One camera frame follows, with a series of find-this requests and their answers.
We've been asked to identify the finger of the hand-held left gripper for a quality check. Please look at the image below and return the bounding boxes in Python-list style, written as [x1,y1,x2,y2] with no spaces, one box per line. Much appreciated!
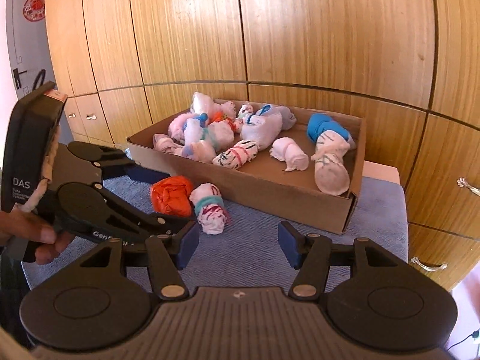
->
[89,194,196,251]
[100,148,170,185]

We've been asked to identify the cardboard box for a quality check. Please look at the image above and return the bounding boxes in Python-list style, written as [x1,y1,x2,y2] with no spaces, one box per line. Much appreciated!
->
[125,99,367,235]

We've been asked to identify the pink fluffy sock with eye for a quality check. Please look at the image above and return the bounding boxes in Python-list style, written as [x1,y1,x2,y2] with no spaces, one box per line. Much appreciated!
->
[167,113,197,145]

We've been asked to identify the white sock roll blue band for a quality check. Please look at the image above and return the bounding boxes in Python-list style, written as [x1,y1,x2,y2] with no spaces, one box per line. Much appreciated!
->
[240,104,283,151]

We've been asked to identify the white fluffy sock roll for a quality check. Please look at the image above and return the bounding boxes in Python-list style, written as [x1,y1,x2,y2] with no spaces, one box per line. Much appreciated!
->
[184,118,236,152]

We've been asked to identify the red round door sticker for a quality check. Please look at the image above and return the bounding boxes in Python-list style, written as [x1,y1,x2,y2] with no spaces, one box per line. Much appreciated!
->
[23,0,46,21]

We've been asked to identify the pastel striped fuzzy sock roll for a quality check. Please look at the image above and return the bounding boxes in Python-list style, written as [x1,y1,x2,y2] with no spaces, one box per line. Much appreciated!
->
[183,140,217,164]

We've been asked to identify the pale pink sock roll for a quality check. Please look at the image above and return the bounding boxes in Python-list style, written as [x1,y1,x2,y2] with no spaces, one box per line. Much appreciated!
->
[153,134,185,155]

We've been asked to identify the white sock roll teal band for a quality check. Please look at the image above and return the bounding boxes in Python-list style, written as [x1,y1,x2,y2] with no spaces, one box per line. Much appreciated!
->
[188,183,230,236]

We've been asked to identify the black door handle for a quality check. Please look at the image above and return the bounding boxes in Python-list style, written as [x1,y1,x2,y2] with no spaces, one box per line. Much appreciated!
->
[12,67,49,91]

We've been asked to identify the white shiny fuzzy sock roll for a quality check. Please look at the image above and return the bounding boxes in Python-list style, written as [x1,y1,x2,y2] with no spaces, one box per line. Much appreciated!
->
[189,92,216,117]

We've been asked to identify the white grey print sock roll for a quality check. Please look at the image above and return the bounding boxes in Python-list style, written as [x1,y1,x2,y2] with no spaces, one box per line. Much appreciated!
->
[310,130,356,196]

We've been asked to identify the wooden wardrobe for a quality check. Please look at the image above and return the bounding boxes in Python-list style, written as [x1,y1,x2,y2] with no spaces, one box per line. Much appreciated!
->
[28,0,480,293]

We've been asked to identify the teal blue sock roll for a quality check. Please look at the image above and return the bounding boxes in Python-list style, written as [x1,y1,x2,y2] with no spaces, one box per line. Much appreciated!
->
[307,113,351,144]

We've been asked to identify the light blue grey sock roll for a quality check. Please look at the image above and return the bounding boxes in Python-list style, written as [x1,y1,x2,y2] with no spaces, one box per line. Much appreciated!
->
[275,106,298,131]

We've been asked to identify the white red patterned sock roll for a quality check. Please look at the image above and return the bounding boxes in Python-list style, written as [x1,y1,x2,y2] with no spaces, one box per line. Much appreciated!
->
[236,104,256,130]

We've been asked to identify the blue towel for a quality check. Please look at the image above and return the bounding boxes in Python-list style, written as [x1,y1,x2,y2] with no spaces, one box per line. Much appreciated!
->
[20,159,409,297]

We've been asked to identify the grey door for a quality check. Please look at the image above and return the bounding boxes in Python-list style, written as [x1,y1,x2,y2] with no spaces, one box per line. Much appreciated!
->
[5,0,57,98]

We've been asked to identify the person's left hand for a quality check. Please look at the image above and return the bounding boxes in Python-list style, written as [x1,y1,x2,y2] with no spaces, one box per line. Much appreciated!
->
[0,210,76,265]

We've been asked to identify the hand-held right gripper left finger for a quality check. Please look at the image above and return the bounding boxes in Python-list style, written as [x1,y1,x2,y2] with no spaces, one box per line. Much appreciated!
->
[79,220,200,301]

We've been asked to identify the white black striped sock roll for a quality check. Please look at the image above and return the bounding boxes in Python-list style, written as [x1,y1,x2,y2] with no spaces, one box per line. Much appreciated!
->
[212,139,260,170]

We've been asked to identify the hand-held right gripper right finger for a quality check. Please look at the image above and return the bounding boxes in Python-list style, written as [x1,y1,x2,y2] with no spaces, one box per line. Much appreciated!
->
[278,220,404,301]

